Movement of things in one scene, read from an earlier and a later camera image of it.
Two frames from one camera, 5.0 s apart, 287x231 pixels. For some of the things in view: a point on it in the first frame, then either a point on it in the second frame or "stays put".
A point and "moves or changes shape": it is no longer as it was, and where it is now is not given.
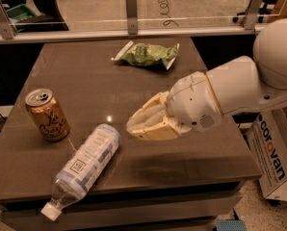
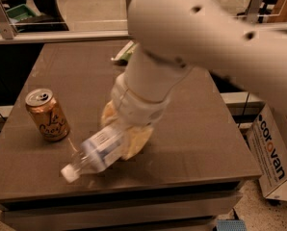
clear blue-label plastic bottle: [86, 162] moves or changes shape
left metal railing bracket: [7, 29] stays put
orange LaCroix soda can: [47, 115] stays put
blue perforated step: [230, 225] stays put
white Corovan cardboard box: [273, 135] stays put
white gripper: [192, 104] -> [135, 108]
